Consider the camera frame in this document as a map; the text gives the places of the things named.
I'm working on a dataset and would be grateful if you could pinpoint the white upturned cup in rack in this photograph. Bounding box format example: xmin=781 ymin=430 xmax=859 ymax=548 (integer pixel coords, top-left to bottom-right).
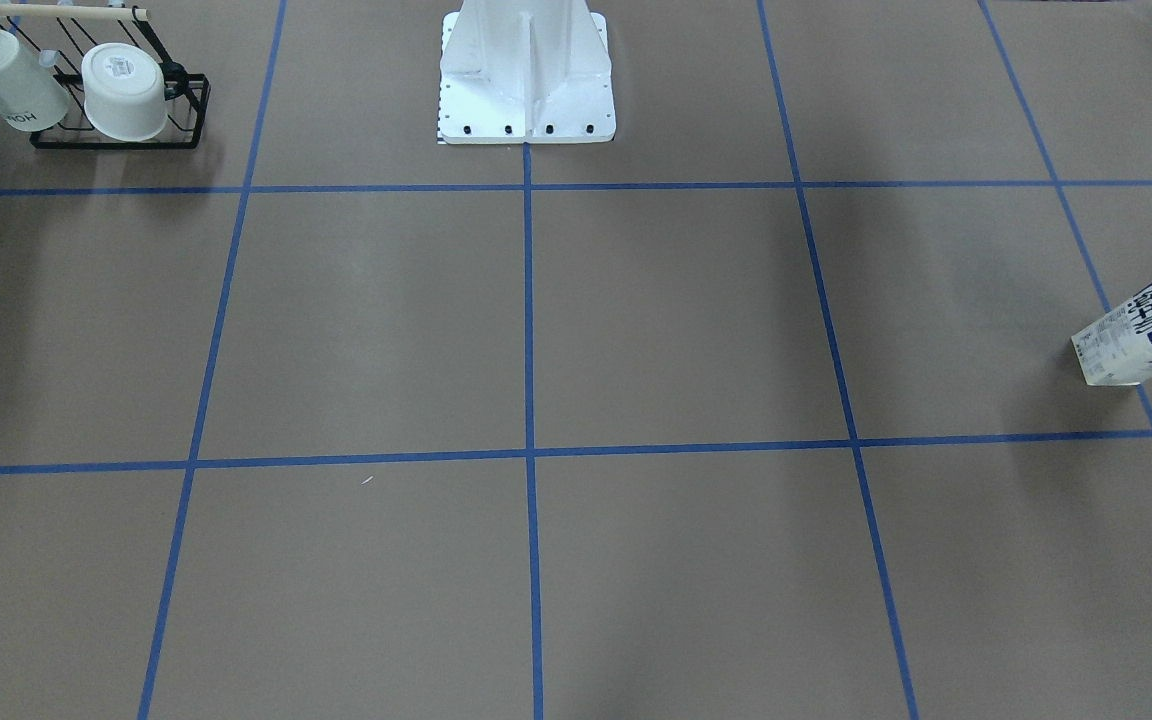
xmin=79 ymin=44 xmax=168 ymax=142

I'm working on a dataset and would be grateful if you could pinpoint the white mug with lettering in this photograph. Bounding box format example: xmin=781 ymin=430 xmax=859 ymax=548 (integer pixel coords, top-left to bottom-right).
xmin=0 ymin=29 xmax=70 ymax=132

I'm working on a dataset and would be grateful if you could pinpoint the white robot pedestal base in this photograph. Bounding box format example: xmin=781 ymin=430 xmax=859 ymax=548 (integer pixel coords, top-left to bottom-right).
xmin=435 ymin=1 xmax=617 ymax=145

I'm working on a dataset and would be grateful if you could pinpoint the black wire cup rack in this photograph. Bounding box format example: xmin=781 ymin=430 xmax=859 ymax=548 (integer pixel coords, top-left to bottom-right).
xmin=0 ymin=1 xmax=211 ymax=151

